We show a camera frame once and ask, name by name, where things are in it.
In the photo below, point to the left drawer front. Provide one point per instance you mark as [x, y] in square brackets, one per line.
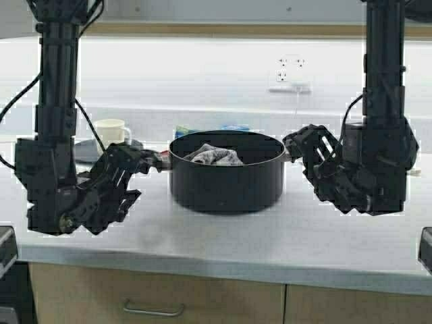
[69, 294]

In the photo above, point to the black cooking pot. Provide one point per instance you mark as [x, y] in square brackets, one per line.
[254, 185]

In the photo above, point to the white wall outlet plate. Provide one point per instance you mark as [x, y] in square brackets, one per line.
[291, 72]

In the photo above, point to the robot base right corner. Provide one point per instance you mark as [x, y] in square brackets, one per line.
[425, 249]

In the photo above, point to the grey cloth in pot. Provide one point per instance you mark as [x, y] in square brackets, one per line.
[212, 155]

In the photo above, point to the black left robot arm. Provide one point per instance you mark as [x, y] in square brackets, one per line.
[62, 199]

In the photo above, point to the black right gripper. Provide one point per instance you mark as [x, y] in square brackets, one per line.
[333, 181]

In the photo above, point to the dark grey round plate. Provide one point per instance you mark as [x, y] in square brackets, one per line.
[86, 152]

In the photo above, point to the cream upside-down frying pan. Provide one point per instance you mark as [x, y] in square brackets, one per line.
[415, 172]

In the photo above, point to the middle drawer front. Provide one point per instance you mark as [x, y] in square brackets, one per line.
[327, 305]

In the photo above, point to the drawer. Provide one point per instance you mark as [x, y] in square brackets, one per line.
[327, 305]
[69, 294]

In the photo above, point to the white plug adapter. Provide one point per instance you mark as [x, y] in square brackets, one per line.
[293, 88]

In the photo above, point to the left drawer handle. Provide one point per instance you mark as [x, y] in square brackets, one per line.
[129, 308]

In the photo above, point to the robot base left corner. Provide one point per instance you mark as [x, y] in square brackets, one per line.
[9, 249]

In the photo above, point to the blue cardboard box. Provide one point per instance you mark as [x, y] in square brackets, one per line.
[181, 131]

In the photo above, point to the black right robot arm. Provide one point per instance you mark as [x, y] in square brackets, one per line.
[366, 168]

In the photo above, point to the cream plastic mug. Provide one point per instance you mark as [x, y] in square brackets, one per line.
[113, 131]

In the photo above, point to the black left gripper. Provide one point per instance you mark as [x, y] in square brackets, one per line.
[105, 198]

